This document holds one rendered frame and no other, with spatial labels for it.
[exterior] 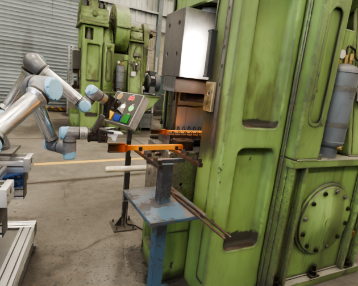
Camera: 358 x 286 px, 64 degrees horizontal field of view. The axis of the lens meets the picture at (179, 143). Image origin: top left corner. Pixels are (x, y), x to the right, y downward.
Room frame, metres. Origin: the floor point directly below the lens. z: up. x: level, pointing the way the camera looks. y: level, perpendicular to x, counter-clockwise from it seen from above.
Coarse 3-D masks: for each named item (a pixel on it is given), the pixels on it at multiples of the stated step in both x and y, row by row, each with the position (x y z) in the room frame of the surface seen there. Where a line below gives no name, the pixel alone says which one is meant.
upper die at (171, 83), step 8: (168, 80) 1.92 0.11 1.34; (176, 80) 1.83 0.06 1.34; (184, 80) 1.85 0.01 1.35; (192, 80) 1.88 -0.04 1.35; (200, 80) 1.90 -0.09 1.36; (168, 88) 1.91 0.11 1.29; (176, 88) 1.83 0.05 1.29; (184, 88) 1.85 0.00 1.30; (192, 88) 1.88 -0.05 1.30; (200, 88) 1.90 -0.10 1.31
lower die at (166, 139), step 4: (168, 132) 1.87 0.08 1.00; (176, 132) 1.90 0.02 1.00; (188, 132) 1.95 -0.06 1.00; (160, 136) 1.96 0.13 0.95; (164, 136) 1.90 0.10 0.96; (168, 136) 1.84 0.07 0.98; (172, 136) 1.83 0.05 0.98; (176, 136) 1.84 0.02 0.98; (184, 136) 1.87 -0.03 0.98; (188, 136) 1.88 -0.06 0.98; (196, 136) 1.91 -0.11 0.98; (200, 136) 1.92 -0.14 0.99; (160, 140) 1.96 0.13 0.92; (164, 140) 1.89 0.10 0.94; (168, 140) 1.84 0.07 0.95; (196, 144) 1.91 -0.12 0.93
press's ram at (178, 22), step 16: (176, 16) 1.90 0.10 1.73; (192, 16) 1.80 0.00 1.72; (208, 16) 1.85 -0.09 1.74; (176, 32) 1.87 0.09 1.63; (192, 32) 1.80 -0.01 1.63; (208, 32) 1.85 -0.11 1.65; (176, 48) 1.85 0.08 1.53; (192, 48) 1.81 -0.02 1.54; (176, 64) 1.83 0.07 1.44; (192, 64) 1.81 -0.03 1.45
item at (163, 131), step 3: (153, 129) 1.84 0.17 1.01; (156, 129) 1.85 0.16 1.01; (159, 129) 1.87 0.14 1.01; (162, 129) 1.88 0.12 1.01; (165, 129) 1.88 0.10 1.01; (153, 132) 1.85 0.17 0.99; (156, 132) 1.86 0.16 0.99; (159, 132) 1.86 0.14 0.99; (162, 132) 1.87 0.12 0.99; (165, 132) 1.87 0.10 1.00; (195, 132) 1.98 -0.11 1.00; (201, 132) 2.00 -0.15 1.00
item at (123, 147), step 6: (108, 144) 1.37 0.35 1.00; (114, 144) 1.37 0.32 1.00; (120, 144) 1.38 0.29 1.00; (126, 144) 1.41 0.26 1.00; (156, 144) 1.51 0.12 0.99; (162, 144) 1.52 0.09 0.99; (168, 144) 1.54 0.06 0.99; (174, 144) 1.55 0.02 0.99; (180, 144) 1.57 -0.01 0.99; (108, 150) 1.36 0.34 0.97; (114, 150) 1.37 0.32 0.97; (120, 150) 1.39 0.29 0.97; (126, 150) 1.39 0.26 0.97
